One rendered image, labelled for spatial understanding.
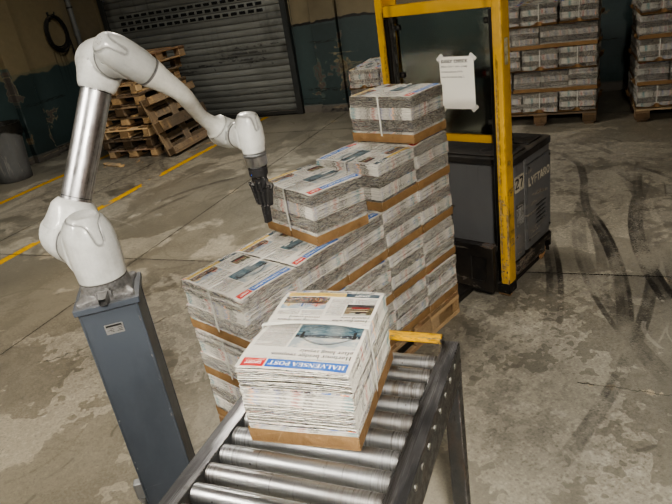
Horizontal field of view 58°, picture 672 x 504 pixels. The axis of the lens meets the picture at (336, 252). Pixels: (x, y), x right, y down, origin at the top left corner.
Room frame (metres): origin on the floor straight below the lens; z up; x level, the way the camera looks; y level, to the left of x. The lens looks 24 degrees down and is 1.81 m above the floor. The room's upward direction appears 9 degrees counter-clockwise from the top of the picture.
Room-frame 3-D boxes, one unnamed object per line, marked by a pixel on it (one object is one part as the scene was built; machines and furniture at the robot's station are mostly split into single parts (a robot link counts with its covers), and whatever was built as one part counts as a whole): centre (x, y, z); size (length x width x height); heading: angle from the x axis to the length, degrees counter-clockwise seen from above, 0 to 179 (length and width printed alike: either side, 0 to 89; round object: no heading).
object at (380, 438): (1.23, 0.11, 0.77); 0.47 x 0.05 x 0.05; 65
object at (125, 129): (8.91, 2.36, 0.65); 1.33 x 0.94 x 1.30; 159
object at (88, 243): (1.82, 0.77, 1.17); 0.18 x 0.16 x 0.22; 42
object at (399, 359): (1.52, -0.03, 0.77); 0.47 x 0.05 x 0.05; 65
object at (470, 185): (3.56, -0.98, 0.40); 0.69 x 0.55 x 0.80; 45
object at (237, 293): (2.47, 0.10, 0.42); 1.17 x 0.39 x 0.83; 135
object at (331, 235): (2.51, 0.06, 0.86); 0.38 x 0.29 x 0.04; 36
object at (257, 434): (1.22, 0.12, 0.83); 0.29 x 0.16 x 0.04; 69
